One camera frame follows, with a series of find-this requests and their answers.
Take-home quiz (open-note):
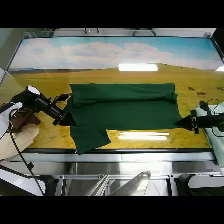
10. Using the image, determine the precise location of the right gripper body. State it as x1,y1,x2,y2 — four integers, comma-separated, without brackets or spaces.
189,109,202,135

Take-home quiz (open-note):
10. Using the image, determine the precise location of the silver frame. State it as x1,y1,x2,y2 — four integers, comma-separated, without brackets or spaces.
0,28,224,197

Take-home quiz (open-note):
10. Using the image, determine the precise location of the cream garment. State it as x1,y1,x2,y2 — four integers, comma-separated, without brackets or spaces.
0,122,42,161

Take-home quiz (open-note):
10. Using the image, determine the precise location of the black cable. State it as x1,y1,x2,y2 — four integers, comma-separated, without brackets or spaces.
7,122,46,197

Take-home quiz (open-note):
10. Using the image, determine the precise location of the green T-shirt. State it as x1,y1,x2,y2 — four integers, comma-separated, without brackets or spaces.
63,82,184,155

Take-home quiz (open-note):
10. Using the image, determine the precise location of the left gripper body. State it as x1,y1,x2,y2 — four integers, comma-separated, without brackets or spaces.
51,108,70,127

